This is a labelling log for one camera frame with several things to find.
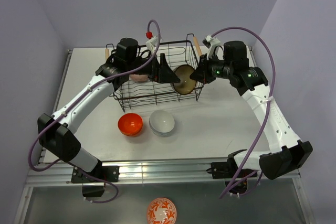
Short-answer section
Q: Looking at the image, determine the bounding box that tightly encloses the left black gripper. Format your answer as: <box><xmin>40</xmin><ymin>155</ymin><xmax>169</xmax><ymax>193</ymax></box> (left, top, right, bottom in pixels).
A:
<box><xmin>127</xmin><ymin>53</ymin><xmax>180</xmax><ymax>83</ymax></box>

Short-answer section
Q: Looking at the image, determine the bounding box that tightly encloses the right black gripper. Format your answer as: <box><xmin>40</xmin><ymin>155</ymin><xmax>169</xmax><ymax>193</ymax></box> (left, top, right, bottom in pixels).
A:
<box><xmin>190</xmin><ymin>52</ymin><xmax>233</xmax><ymax>84</ymax></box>

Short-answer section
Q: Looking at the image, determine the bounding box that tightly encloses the brown bowl beige inside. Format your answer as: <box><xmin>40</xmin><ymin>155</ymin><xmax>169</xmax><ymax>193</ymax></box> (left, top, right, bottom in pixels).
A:
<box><xmin>171</xmin><ymin>65</ymin><xmax>196</xmax><ymax>95</ymax></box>

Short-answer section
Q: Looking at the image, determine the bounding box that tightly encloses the black white patterned bowl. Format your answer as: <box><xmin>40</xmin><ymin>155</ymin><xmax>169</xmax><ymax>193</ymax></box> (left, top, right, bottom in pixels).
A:
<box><xmin>130</xmin><ymin>74</ymin><xmax>148</xmax><ymax>82</ymax></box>

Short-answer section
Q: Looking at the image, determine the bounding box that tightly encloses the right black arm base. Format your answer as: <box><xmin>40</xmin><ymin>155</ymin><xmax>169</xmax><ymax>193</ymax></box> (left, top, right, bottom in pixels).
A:
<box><xmin>206</xmin><ymin>159</ymin><xmax>248</xmax><ymax>195</ymax></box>

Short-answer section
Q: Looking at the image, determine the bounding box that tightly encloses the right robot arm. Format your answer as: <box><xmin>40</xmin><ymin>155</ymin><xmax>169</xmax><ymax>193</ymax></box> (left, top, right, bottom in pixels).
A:
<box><xmin>190</xmin><ymin>41</ymin><xmax>313</xmax><ymax>180</ymax></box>

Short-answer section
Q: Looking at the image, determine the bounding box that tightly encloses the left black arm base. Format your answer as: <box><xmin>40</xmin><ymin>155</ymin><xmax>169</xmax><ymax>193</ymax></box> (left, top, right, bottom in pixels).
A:
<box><xmin>70</xmin><ymin>166</ymin><xmax>119</xmax><ymax>201</ymax></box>

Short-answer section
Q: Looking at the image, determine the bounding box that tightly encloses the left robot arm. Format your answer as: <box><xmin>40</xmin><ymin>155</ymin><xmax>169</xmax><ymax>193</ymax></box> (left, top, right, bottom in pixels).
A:
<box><xmin>37</xmin><ymin>36</ymin><xmax>180</xmax><ymax>182</ymax></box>

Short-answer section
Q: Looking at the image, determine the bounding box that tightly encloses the orange white patterned bowl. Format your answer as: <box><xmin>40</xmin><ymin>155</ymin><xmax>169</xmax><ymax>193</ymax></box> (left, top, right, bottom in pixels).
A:
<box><xmin>146</xmin><ymin>197</ymin><xmax>177</xmax><ymax>224</ymax></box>

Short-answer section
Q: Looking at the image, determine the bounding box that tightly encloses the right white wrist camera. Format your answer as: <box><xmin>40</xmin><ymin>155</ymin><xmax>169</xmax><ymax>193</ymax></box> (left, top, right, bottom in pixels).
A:
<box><xmin>202</xmin><ymin>35</ymin><xmax>221</xmax><ymax>58</ymax></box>

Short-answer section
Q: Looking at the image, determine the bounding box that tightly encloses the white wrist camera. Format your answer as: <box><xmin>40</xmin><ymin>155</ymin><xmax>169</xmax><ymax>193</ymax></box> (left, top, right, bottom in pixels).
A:
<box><xmin>202</xmin><ymin>35</ymin><xmax>221</xmax><ymax>58</ymax></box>
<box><xmin>145</xmin><ymin>31</ymin><xmax>161</xmax><ymax>57</ymax></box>

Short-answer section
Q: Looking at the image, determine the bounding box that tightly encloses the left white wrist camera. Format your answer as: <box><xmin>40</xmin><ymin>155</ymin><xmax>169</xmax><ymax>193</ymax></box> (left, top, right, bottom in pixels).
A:
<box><xmin>145</xmin><ymin>31</ymin><xmax>161</xmax><ymax>57</ymax></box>

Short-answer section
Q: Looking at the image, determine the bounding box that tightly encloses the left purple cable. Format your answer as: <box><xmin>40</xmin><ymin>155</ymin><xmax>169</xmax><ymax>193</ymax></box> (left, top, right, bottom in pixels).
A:
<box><xmin>28</xmin><ymin>19</ymin><xmax>161</xmax><ymax>204</ymax></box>

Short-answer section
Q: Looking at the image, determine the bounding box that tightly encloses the purple cable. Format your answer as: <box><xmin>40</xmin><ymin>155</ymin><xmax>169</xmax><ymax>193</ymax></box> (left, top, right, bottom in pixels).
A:
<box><xmin>211</xmin><ymin>26</ymin><xmax>276</xmax><ymax>199</ymax></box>
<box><xmin>28</xmin><ymin>19</ymin><xmax>161</xmax><ymax>204</ymax></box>

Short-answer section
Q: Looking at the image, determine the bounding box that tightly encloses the aluminium mounting rail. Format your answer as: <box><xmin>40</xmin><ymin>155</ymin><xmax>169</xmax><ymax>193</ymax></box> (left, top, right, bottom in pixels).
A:
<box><xmin>24</xmin><ymin>157</ymin><xmax>301</xmax><ymax>188</ymax></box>

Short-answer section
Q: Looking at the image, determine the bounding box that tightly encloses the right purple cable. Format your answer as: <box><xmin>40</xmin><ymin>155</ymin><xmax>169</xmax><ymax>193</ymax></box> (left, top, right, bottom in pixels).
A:
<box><xmin>211</xmin><ymin>26</ymin><xmax>276</xmax><ymax>199</ymax></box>

